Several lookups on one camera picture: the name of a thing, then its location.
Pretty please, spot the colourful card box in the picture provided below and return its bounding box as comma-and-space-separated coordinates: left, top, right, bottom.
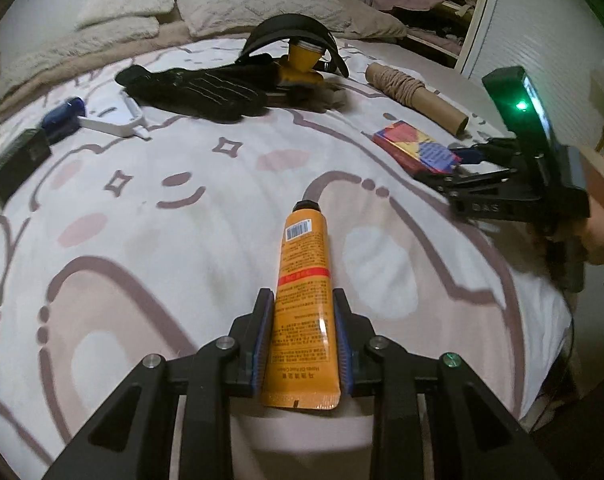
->
372, 120, 460, 176

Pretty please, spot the orange cream tube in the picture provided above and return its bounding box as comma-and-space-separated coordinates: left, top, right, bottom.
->
261, 200, 341, 411

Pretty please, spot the person right hand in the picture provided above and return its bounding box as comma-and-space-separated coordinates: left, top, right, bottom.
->
530, 209, 604, 276

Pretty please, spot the cardboard tube with twine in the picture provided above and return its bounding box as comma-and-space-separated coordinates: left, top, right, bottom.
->
365, 63, 469, 136

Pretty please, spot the bunny print blanket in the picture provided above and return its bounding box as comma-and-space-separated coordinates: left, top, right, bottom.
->
0, 41, 571, 479

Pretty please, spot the pile of clothes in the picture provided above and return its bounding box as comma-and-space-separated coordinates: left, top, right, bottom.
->
360, 0, 478, 58

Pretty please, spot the black sun visor cap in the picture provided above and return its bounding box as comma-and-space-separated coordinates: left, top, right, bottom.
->
237, 13, 349, 78

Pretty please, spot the small black box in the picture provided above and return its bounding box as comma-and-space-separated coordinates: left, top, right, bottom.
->
0, 128, 52, 205

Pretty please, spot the blue round case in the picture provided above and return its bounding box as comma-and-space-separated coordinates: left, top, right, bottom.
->
40, 96, 86, 145

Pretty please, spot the black glove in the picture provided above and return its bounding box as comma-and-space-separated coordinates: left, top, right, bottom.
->
114, 54, 280, 124

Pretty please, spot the white plastic tool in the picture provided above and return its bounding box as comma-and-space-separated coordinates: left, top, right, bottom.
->
78, 90, 151, 141

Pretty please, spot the large beige pillow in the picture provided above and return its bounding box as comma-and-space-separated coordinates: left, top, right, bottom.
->
177, 0, 352, 38

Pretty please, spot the folded beige quilt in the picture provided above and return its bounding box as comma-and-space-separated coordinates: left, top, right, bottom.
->
0, 14, 161, 101

